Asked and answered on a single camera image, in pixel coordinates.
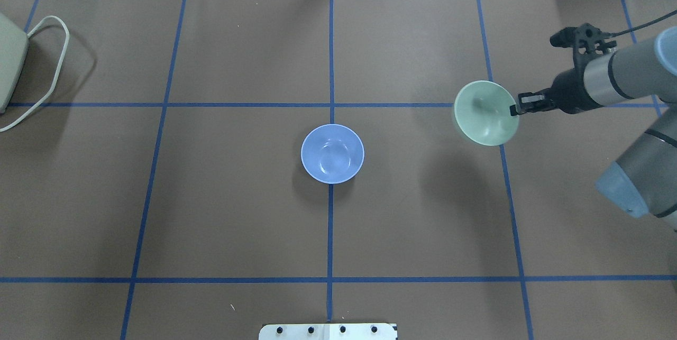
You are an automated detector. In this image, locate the blue bowl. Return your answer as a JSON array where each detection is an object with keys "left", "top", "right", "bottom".
[{"left": 300, "top": 124, "right": 365, "bottom": 185}]

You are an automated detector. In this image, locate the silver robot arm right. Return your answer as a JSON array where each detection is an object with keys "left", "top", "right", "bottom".
[{"left": 508, "top": 24, "right": 675, "bottom": 229}]

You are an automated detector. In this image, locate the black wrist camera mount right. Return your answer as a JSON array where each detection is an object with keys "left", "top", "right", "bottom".
[{"left": 549, "top": 23, "right": 617, "bottom": 69}]

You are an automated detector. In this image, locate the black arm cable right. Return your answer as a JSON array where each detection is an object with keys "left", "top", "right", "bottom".
[{"left": 603, "top": 10, "right": 677, "bottom": 37}]

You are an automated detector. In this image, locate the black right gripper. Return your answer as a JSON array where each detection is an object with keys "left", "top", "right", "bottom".
[{"left": 510, "top": 69, "right": 596, "bottom": 116}]

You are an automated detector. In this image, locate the cream toaster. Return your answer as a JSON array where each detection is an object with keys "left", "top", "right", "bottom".
[{"left": 1, "top": 13, "right": 29, "bottom": 114}]

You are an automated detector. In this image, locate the green bowl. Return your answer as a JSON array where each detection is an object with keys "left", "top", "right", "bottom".
[{"left": 452, "top": 80, "right": 519, "bottom": 146}]

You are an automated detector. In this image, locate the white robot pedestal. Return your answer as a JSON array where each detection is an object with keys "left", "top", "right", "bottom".
[{"left": 258, "top": 323, "right": 399, "bottom": 339}]

